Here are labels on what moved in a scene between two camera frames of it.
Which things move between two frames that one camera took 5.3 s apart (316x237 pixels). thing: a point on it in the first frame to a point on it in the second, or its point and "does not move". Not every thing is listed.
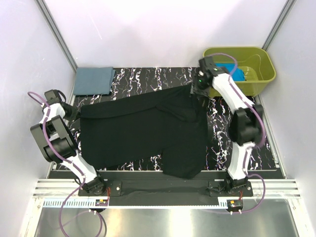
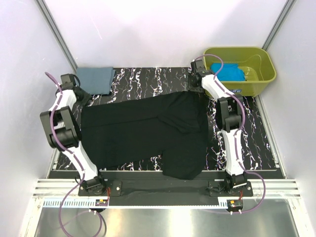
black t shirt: x=173 y=125 does not move
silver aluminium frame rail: x=60 y=188 does not move
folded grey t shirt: x=92 y=81 does not move
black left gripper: x=73 y=113 to x=84 y=98
